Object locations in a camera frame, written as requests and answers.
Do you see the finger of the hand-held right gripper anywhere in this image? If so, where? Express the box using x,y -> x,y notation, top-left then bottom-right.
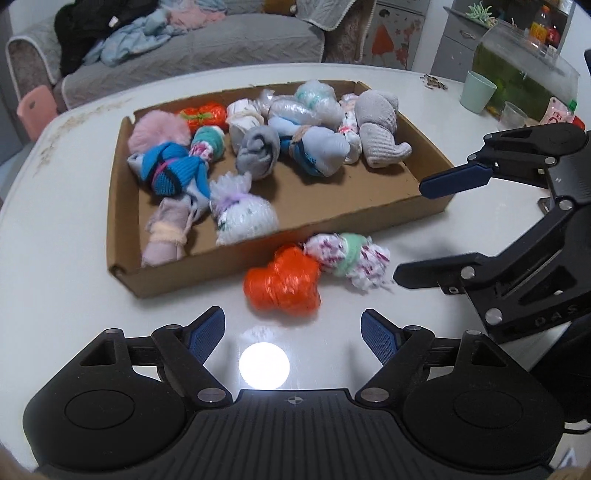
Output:
418,123 -> 589,200
392,200 -> 579,325

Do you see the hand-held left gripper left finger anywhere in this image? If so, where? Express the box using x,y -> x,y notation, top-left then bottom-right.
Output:
81,305 -> 234,410

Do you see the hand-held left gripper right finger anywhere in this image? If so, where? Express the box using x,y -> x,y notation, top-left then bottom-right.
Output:
353,308 -> 512,410

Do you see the floral bundle with green band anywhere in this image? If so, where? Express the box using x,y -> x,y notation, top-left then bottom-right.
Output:
190,126 -> 227,164
304,232 -> 392,293

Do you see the plain orange plastic bundle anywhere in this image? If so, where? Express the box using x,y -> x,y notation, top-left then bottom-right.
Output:
243,244 -> 322,317

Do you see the white green-print cloth roll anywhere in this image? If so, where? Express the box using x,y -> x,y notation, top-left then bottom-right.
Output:
209,172 -> 281,247

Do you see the shallow cardboard box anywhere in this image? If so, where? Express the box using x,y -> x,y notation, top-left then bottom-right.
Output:
106,79 -> 457,300

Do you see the clear plastic cup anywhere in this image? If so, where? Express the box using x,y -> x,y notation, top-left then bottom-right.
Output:
501,102 -> 530,131

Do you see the pale green cup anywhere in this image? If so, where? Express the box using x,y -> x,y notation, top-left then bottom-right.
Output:
460,70 -> 498,114

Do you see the lilac sock bundle cream band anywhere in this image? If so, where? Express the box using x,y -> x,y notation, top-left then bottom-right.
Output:
141,194 -> 205,269

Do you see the light grey sock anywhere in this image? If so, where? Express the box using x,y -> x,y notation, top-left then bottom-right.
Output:
358,90 -> 413,169

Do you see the white floral cloth bundle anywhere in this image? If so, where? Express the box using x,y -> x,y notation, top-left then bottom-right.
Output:
338,93 -> 366,166

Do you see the pink printed packet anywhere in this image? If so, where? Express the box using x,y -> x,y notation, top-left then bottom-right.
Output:
539,96 -> 585,128

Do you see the glass fish tank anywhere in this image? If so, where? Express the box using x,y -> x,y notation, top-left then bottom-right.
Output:
471,21 -> 581,124

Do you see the grey cabinet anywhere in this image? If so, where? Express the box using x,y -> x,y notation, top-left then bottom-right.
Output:
434,0 -> 571,85

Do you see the light blue sock bundle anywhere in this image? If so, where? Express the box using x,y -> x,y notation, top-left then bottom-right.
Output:
288,126 -> 352,179

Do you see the bubble wrap bundle teal inside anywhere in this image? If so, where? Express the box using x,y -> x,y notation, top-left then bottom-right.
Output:
294,80 -> 344,131

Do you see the blue knit sock bundle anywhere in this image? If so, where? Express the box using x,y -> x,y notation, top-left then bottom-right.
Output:
127,141 -> 212,205

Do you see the green plastic plant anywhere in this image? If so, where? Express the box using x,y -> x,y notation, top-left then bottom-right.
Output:
466,2 -> 500,21

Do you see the orange drink bottle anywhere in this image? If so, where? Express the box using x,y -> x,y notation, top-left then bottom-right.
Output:
529,6 -> 553,45

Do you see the grey sofa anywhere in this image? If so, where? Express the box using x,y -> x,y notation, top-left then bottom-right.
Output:
4,0 -> 377,112

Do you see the dark grey sock bundle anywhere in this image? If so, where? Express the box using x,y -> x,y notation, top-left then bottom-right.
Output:
235,124 -> 283,181

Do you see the pink fluffy ball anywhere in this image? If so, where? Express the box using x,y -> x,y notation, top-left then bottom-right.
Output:
127,111 -> 193,158

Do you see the grey quilted armrest cover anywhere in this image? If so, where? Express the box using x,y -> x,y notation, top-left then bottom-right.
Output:
295,0 -> 371,31
6,19 -> 64,89

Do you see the orange bundle with green tie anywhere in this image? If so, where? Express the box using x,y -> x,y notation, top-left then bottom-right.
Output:
178,102 -> 230,131

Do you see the white sock bundle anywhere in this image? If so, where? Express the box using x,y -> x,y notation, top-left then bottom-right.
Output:
225,97 -> 269,155

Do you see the grey quilted seat cover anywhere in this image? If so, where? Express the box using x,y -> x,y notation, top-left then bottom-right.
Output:
60,9 -> 327,112

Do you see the pink plastic stool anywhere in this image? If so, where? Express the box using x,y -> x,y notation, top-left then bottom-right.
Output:
16,85 -> 59,142

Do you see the light blue clothing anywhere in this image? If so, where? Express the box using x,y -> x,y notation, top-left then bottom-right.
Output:
83,9 -> 186,66

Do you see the pale blue cloth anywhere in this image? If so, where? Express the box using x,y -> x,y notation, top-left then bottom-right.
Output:
159,0 -> 228,14

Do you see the pink clothing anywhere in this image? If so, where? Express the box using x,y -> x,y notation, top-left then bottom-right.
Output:
168,7 -> 227,29

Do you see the black clothing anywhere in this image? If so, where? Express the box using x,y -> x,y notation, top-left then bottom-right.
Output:
53,0 -> 158,78

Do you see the floral figure wall poster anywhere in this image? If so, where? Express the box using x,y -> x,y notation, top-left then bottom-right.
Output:
355,0 -> 428,73

